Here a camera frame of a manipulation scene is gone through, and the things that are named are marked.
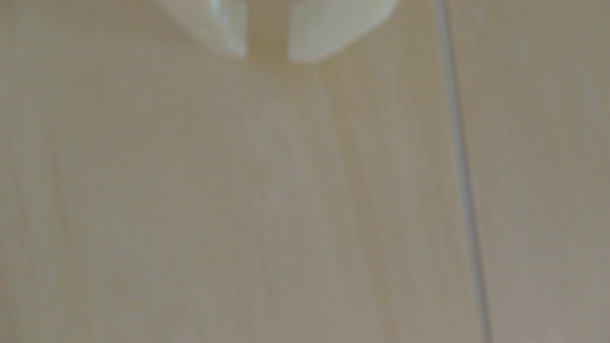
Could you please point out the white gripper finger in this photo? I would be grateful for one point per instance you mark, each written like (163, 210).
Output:
(209, 24)
(329, 28)

